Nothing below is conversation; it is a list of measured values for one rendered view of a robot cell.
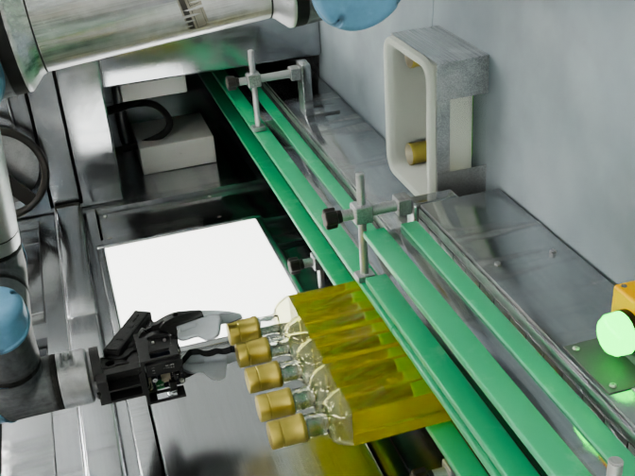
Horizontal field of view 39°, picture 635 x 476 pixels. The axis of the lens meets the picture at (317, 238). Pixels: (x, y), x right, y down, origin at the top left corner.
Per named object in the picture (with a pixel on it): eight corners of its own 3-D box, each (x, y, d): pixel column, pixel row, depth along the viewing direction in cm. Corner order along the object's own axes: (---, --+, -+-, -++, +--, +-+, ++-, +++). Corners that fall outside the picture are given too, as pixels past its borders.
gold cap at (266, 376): (277, 376, 120) (245, 383, 119) (274, 355, 118) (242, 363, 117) (283, 392, 117) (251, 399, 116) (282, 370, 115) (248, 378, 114)
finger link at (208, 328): (249, 334, 121) (186, 362, 120) (240, 313, 126) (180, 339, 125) (243, 316, 120) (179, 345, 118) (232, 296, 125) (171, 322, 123)
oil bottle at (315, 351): (437, 339, 127) (292, 374, 122) (437, 306, 124) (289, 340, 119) (454, 361, 122) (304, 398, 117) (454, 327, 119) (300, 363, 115)
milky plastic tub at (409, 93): (435, 158, 148) (386, 167, 146) (435, 24, 137) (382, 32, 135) (483, 200, 133) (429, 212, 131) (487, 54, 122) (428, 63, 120)
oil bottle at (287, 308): (405, 298, 137) (271, 330, 132) (405, 267, 134) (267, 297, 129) (420, 317, 132) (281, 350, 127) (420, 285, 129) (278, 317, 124)
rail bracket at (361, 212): (405, 263, 132) (325, 281, 129) (403, 160, 124) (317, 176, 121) (413, 273, 129) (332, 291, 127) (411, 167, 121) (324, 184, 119)
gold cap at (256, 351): (266, 350, 125) (235, 358, 124) (264, 331, 123) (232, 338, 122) (272, 366, 122) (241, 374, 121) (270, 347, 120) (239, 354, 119)
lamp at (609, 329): (614, 337, 92) (588, 344, 91) (618, 300, 89) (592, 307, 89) (641, 362, 88) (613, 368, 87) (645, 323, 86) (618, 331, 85)
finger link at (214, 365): (251, 386, 125) (186, 389, 122) (242, 363, 130) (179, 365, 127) (254, 367, 124) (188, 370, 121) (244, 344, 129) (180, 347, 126)
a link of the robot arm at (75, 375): (64, 387, 124) (52, 339, 120) (97, 380, 125) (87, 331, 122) (67, 420, 118) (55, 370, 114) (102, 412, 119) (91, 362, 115)
